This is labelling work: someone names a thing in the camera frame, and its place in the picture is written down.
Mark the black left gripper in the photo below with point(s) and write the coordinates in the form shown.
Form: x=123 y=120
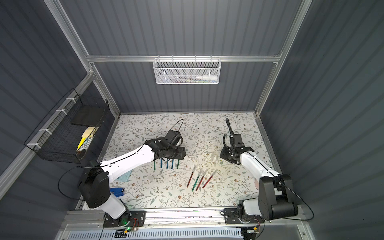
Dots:
x=178 y=152

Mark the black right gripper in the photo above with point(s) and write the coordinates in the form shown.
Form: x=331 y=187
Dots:
x=229 y=154

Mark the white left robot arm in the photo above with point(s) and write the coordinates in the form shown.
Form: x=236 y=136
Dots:
x=94 y=184

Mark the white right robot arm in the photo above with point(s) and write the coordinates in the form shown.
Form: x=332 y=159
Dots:
x=276 y=199

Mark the dark red carving knife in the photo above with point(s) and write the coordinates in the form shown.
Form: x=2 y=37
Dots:
x=209 y=179

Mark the blue stapler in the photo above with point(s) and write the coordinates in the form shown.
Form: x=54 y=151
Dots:
x=117 y=192

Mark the white tube in basket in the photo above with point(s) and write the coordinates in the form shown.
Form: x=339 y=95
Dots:
x=209 y=78

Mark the white ventilated front panel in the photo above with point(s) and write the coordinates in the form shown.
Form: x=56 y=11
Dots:
x=159 y=234

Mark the yellow sticky note pad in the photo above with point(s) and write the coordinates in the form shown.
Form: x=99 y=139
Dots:
x=87 y=138

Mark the black notebook in basket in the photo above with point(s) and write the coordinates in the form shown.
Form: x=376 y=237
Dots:
x=89 y=116

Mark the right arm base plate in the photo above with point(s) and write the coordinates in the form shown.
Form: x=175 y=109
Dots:
x=233 y=216

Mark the white wire mesh basket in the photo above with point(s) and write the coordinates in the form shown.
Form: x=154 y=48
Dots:
x=183 y=71

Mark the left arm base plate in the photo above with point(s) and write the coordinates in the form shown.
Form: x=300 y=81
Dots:
x=129 y=219

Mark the black wire wall basket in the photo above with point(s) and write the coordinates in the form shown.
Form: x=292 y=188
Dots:
x=57 y=139

